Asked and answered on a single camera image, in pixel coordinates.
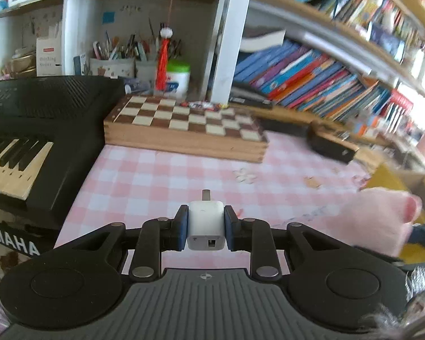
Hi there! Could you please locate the white USB charger cube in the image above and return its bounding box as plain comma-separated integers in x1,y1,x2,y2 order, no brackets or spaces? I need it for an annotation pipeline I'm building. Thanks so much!
187,190,226,251

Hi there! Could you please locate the pink plush toy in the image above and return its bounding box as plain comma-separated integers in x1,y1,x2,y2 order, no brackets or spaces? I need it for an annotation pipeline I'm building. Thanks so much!
322,187,422,257

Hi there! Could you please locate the yellow cardboard box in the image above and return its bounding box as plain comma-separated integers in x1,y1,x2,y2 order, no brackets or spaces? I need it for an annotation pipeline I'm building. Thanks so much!
362,164,425,263

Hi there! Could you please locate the pink checkered table mat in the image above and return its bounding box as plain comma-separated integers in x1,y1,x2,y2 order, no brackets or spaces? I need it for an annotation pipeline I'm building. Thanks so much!
55,130,373,276

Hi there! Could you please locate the wooden chessboard box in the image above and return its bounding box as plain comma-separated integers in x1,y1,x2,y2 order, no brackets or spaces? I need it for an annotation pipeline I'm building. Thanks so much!
103,94,269,163

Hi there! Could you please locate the black brown case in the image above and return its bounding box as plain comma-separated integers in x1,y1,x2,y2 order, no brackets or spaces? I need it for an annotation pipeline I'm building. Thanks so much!
306,122,359,164

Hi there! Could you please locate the red tassel ornament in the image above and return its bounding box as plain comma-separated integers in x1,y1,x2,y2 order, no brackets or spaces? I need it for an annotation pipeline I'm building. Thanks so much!
155,27,173,91

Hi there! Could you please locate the black Yamaha keyboard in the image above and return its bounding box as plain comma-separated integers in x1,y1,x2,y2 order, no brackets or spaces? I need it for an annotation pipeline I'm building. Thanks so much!
0,76,125,257

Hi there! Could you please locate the row of leaning books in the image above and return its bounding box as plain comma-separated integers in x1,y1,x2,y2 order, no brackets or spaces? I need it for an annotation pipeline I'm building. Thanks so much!
229,39,392,123

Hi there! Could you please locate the white green-lidded jar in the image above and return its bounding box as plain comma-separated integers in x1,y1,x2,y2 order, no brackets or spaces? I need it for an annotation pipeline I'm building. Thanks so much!
165,59,190,99

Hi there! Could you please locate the white pen holder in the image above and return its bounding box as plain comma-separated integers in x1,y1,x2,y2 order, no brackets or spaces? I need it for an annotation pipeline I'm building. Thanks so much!
90,58,135,78

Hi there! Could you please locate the white bookshelf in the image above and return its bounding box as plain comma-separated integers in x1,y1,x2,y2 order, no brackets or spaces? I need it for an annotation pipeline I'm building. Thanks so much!
0,0,425,122

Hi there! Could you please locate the white box on shelf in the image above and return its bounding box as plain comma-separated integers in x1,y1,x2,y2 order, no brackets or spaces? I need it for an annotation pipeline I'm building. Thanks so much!
36,36,62,77

